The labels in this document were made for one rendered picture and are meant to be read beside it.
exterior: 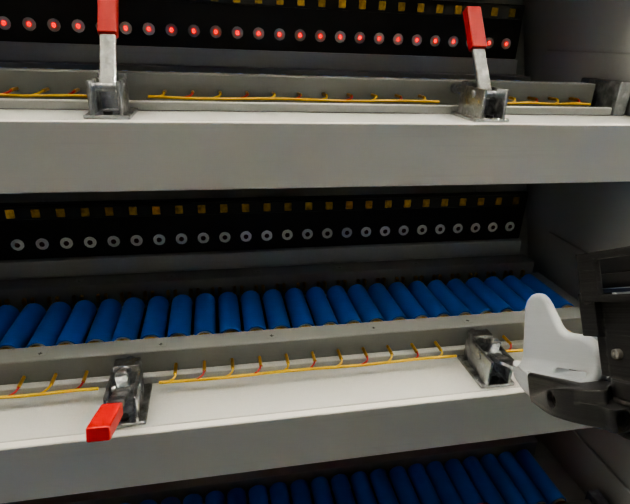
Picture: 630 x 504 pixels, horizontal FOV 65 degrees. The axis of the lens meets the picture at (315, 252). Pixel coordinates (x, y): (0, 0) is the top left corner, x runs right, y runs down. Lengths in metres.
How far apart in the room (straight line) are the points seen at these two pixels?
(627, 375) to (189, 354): 0.27
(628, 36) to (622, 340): 0.34
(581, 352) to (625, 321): 0.04
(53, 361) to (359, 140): 0.26
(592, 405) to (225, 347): 0.24
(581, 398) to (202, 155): 0.25
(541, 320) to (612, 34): 0.33
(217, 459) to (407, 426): 0.14
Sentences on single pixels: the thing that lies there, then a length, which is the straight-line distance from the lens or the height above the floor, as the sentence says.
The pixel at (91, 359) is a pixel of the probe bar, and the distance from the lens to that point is 0.39.
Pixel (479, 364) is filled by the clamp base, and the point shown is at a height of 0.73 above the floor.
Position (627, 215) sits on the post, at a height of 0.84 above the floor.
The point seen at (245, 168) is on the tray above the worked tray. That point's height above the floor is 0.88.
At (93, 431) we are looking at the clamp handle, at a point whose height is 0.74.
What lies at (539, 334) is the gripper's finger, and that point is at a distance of 0.31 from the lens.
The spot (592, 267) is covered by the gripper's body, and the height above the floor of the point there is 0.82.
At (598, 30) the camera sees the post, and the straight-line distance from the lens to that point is 0.57.
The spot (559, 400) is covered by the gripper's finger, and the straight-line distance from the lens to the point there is 0.27.
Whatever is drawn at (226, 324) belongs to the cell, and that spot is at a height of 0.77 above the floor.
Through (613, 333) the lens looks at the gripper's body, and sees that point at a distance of 0.26.
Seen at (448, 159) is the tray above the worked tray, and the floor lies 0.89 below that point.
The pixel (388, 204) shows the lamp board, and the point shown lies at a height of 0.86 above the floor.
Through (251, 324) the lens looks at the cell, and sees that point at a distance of 0.41.
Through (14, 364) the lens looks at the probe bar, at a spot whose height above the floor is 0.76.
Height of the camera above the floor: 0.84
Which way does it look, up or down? 2 degrees down
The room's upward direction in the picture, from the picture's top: 2 degrees counter-clockwise
